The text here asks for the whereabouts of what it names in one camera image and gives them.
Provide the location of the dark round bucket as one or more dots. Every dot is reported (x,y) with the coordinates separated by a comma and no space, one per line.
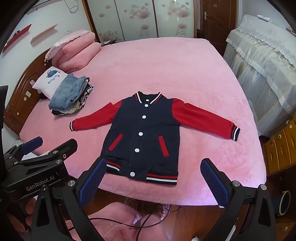
(286,204)

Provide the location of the wooden drawer cabinet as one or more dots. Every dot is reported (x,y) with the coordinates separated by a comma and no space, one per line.
(279,148)

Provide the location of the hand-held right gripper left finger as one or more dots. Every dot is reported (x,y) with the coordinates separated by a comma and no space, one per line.
(90,183)

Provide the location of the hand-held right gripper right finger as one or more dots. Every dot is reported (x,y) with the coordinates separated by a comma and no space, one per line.
(214,183)

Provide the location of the brown wooden door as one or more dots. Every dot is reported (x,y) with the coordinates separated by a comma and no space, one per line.
(219,23)

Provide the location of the folded blue jeans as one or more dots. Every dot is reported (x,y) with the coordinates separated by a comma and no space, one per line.
(66,92)

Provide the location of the navy and red varsity jacket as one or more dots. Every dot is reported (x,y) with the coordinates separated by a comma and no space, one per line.
(150,129)

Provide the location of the person's left hand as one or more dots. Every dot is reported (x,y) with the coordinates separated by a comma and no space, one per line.
(31,208)

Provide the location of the pink fleece clothing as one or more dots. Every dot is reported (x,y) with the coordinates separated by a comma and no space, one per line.
(111,222)

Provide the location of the pink folded quilt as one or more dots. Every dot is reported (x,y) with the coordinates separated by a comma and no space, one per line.
(76,53)

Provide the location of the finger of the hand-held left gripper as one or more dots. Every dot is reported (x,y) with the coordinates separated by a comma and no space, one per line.
(66,147)
(32,142)

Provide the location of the pink fleece bed blanket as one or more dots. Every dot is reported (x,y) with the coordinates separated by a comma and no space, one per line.
(161,69)

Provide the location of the brown wooden headboard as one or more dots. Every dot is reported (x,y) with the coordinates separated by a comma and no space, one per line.
(25,78)

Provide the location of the white printed pillow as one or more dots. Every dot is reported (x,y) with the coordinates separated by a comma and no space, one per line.
(49,78)

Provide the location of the pink wall shelf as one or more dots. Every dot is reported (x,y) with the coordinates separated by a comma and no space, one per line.
(44,32)

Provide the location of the red wall shelf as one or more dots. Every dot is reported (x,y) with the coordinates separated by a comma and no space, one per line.
(18,34)

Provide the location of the pink lace-trimmed pillow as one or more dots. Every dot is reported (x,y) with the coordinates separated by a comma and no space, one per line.
(55,47)

